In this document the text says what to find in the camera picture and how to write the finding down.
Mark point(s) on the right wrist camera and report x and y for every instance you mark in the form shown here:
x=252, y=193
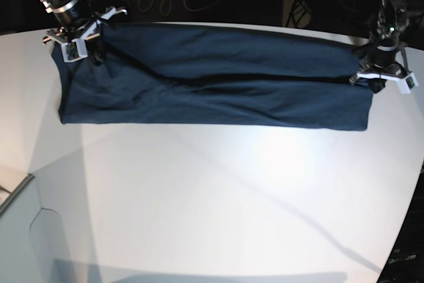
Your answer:
x=73, y=51

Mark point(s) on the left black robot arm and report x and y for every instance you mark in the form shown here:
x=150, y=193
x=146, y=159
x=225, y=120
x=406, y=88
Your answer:
x=388, y=25

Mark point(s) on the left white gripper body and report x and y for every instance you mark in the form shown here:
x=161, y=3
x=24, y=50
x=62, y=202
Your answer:
x=387, y=63

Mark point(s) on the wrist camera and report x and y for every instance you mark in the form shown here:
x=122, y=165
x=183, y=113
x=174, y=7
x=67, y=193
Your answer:
x=73, y=51
x=407, y=83

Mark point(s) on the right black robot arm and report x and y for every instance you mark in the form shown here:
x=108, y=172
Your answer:
x=69, y=13

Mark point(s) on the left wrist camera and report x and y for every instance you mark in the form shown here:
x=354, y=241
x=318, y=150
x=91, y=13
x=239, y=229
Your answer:
x=407, y=83

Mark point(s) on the dark blue t-shirt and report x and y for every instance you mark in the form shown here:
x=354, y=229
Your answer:
x=176, y=74

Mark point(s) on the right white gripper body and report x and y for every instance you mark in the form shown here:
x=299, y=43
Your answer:
x=89, y=29

